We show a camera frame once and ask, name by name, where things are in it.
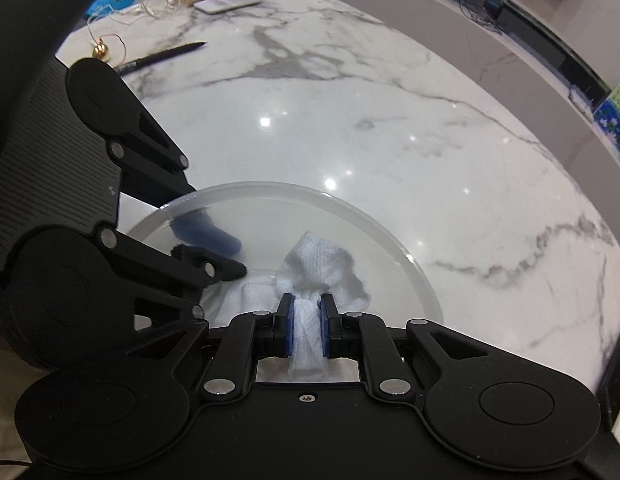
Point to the colourful flower picture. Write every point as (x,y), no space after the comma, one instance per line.
(614,125)

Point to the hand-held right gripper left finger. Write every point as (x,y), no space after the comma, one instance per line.
(287,325)

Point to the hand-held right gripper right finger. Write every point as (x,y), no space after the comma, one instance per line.
(327,327)

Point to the white phone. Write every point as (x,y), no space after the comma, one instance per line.
(225,5)

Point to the black media console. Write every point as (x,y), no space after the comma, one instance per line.
(549,45)

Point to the black pen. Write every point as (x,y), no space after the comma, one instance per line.
(160,57)

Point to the clear plastic bowl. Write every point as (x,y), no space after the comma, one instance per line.
(340,230)

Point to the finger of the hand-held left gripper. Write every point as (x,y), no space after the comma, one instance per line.
(160,260)
(155,180)

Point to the gold bell charm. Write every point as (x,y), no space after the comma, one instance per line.
(100,51)

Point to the white cloth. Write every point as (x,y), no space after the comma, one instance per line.
(315,265)

